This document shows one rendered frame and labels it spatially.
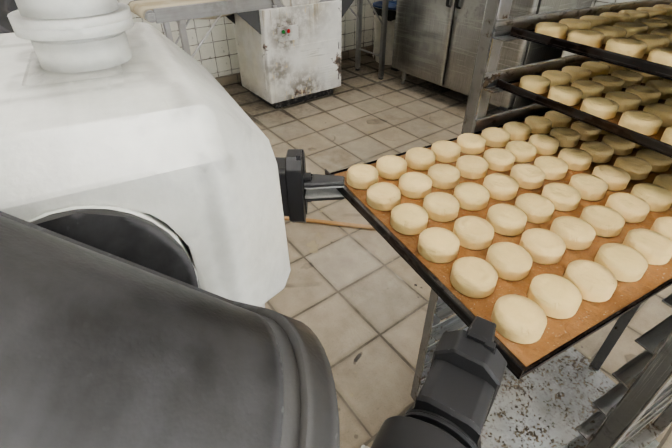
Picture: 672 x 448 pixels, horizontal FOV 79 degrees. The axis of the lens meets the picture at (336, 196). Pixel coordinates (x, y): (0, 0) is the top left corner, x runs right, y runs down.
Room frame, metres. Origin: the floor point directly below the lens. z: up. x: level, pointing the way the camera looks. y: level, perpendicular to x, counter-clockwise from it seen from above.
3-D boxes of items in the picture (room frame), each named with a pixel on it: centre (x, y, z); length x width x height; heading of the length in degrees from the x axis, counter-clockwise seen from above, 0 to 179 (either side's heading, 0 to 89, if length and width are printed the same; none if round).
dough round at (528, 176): (0.54, -0.30, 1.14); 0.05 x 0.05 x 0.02
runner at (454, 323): (0.87, -0.56, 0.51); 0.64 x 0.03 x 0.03; 118
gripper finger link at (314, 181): (0.52, 0.02, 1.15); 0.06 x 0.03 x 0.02; 88
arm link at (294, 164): (0.52, 0.11, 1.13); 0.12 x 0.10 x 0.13; 88
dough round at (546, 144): (0.65, -0.37, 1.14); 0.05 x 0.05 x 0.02
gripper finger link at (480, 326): (0.23, -0.13, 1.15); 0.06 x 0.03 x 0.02; 148
